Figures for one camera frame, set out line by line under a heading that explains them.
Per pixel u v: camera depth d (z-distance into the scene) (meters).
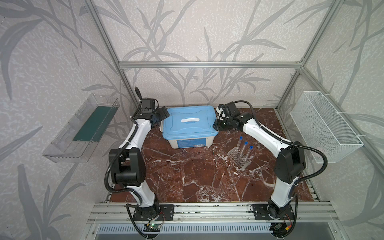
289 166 0.47
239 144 0.89
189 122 0.89
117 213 0.75
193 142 0.92
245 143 0.83
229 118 0.67
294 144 0.48
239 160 0.91
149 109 0.69
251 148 0.81
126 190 0.49
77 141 0.63
